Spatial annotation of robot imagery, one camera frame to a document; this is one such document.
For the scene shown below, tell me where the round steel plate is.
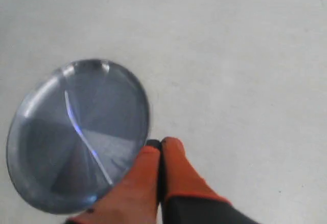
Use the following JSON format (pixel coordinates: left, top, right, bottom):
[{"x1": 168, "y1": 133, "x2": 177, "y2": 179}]
[{"x1": 6, "y1": 59, "x2": 150, "y2": 214}]

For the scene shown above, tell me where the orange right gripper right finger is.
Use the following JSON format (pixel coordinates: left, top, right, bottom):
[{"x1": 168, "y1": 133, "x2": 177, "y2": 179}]
[{"x1": 161, "y1": 137, "x2": 255, "y2": 223}]

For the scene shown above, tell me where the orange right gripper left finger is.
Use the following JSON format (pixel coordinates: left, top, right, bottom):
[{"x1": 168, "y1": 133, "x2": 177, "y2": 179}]
[{"x1": 66, "y1": 140, "x2": 160, "y2": 223}]

